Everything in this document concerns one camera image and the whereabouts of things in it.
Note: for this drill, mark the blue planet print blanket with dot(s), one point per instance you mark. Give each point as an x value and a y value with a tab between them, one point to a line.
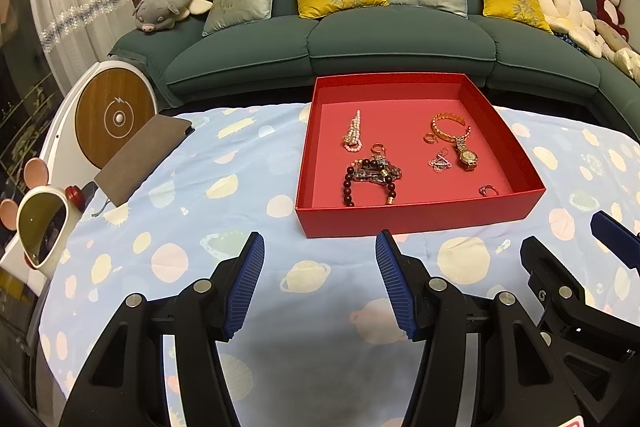
200	187

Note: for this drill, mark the gold wristwatch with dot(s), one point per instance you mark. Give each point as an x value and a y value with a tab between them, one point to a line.
467	157

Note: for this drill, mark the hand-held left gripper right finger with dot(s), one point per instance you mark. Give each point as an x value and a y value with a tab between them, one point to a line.
397	287

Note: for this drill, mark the mouse-ear table mirror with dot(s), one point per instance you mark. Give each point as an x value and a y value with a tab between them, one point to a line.
42	227

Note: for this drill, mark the green sofa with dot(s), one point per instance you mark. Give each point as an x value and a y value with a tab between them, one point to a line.
400	42

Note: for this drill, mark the gold open bangle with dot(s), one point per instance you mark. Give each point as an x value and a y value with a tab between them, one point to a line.
436	129

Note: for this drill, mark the brown tablet case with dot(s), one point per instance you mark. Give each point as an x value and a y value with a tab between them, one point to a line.
140	162

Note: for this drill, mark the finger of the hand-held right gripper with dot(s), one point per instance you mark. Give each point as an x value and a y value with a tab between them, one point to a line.
615	234
550	272

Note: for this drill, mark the round wooden charger stand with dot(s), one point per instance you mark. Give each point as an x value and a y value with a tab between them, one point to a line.
117	117

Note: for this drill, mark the red cardboard box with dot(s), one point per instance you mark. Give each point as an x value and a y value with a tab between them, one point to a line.
410	127

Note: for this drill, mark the beige plush cushion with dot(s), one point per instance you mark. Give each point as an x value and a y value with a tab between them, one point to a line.
622	52

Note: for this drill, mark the white flower plush cushion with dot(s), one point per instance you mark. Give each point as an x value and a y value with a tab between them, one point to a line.
570	14

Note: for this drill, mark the grey pig plush toy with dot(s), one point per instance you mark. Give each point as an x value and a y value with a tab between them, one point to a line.
165	2

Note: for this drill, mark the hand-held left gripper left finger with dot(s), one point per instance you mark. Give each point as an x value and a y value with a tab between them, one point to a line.
245	287

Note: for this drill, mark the blue patterned cushion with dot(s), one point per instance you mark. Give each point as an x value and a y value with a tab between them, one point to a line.
572	43

